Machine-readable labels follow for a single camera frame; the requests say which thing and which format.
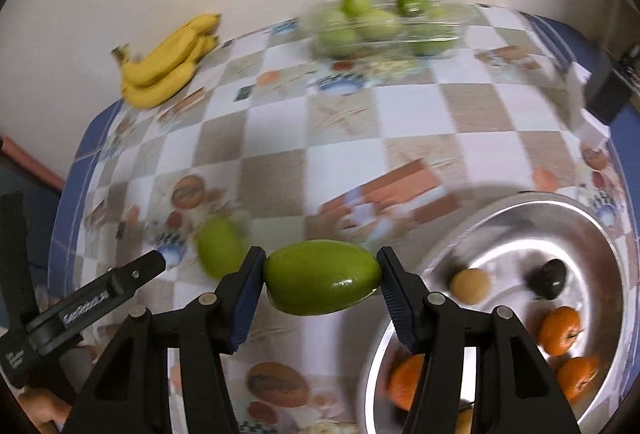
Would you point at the pile of green apples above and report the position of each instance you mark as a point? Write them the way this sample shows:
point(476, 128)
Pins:
point(375, 26)

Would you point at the reddish brown bar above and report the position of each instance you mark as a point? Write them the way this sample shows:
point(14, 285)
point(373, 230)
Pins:
point(30, 164)

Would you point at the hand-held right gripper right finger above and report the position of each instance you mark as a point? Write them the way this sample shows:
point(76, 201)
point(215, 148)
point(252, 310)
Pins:
point(397, 301)

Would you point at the green mango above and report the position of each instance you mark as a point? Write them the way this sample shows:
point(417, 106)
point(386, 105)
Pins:
point(322, 284)
point(220, 246)

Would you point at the dark avocado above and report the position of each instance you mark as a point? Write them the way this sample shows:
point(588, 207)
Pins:
point(549, 279)

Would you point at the checkered printed tablecloth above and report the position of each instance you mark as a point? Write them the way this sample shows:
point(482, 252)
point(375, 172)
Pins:
point(340, 124)

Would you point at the yellow lemon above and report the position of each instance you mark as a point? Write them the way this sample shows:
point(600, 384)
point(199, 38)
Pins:
point(464, 421)
point(470, 285)

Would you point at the clear plastic container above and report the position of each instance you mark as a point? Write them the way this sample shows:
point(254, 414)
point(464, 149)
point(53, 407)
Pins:
point(385, 21)

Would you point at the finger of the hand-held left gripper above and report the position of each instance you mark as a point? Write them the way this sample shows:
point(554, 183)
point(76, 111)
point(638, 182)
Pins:
point(137, 273)

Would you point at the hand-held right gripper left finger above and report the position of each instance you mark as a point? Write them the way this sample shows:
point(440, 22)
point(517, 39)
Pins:
point(247, 299)

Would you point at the orange tangerine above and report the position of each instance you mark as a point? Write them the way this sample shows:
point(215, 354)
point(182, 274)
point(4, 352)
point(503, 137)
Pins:
point(406, 381)
point(560, 331)
point(577, 378)

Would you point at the yellow banana bunch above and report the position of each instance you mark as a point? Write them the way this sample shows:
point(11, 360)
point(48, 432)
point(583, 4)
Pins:
point(160, 64)

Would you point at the silver metal bowl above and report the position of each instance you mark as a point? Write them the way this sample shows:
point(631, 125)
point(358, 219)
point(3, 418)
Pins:
point(505, 234)

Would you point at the person's left hand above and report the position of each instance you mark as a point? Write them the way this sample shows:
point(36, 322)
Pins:
point(45, 409)

